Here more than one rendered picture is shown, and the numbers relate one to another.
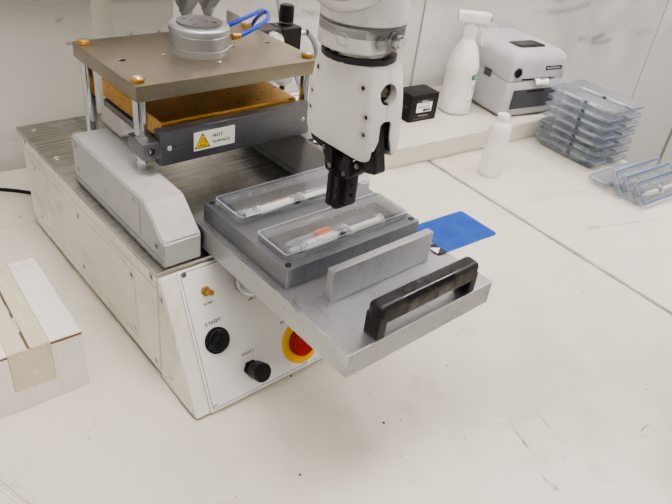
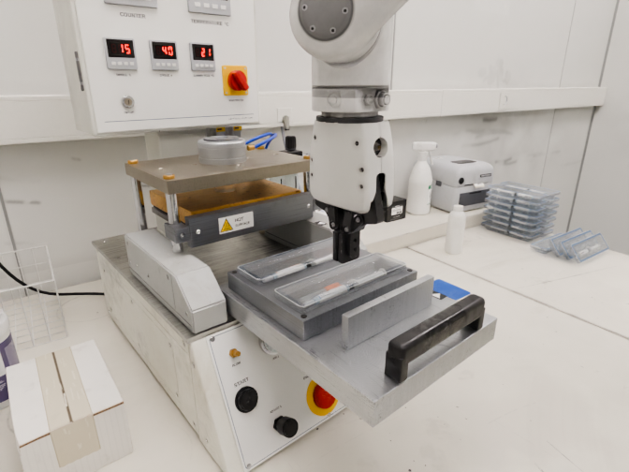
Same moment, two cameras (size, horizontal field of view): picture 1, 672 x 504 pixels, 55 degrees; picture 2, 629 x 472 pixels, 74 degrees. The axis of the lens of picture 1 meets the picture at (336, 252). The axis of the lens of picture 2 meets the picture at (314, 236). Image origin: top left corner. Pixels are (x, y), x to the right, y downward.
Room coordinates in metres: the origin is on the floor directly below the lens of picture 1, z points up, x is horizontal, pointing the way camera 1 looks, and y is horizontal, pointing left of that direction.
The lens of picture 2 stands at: (0.15, 0.00, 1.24)
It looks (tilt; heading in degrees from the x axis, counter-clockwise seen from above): 20 degrees down; 5
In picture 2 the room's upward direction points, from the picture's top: straight up
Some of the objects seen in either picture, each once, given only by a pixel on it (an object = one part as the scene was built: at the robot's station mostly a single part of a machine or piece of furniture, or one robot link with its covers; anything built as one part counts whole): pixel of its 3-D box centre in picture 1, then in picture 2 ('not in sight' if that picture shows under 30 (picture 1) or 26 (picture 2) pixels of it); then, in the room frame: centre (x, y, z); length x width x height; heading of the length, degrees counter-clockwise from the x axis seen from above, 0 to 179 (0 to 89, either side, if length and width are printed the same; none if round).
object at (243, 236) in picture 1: (311, 219); (322, 279); (0.67, 0.03, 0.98); 0.20 x 0.17 x 0.03; 135
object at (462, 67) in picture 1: (464, 62); (421, 178); (1.62, -0.26, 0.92); 0.09 x 0.08 x 0.25; 90
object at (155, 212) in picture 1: (132, 192); (170, 273); (0.70, 0.27, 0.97); 0.25 x 0.05 x 0.07; 45
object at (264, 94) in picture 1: (205, 81); (229, 184); (0.86, 0.21, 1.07); 0.22 x 0.17 x 0.10; 135
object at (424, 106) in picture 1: (416, 103); (390, 208); (1.54, -0.15, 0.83); 0.09 x 0.06 x 0.07; 129
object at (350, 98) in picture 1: (353, 95); (348, 157); (0.64, 0.00, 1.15); 0.10 x 0.08 x 0.11; 45
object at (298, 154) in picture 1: (306, 151); (314, 234); (0.89, 0.06, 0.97); 0.26 x 0.05 x 0.07; 45
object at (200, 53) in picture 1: (200, 60); (226, 171); (0.89, 0.22, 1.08); 0.31 x 0.24 x 0.13; 135
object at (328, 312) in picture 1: (336, 246); (346, 300); (0.63, 0.00, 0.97); 0.30 x 0.22 x 0.08; 45
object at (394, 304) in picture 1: (424, 295); (439, 332); (0.53, -0.10, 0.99); 0.15 x 0.02 x 0.04; 135
